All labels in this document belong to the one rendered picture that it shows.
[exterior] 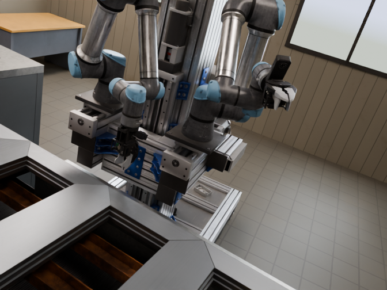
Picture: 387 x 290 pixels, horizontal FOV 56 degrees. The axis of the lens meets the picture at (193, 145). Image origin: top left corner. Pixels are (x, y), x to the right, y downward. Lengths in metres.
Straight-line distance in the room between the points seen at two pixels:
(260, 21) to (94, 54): 0.71
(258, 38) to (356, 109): 3.18
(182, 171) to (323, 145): 3.36
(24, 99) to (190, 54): 0.94
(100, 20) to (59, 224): 0.79
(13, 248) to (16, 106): 1.08
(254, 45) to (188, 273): 0.91
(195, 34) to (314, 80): 2.98
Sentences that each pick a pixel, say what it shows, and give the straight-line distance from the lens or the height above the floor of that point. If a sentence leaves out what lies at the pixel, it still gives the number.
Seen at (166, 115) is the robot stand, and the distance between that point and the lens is 1.81.
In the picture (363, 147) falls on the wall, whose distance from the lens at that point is 4.77.
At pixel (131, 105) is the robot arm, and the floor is 1.22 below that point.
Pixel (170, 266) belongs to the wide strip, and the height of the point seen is 0.87.
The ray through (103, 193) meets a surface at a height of 0.87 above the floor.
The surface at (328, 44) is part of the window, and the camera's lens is 4.50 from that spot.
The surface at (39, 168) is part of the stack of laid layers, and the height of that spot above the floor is 0.85.
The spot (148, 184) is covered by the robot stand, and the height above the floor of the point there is 0.72.
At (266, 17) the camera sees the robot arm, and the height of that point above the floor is 1.61.
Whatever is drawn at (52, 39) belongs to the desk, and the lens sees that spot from 5.01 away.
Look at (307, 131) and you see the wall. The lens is 4.73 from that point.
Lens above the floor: 1.72
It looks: 25 degrees down
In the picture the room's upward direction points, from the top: 15 degrees clockwise
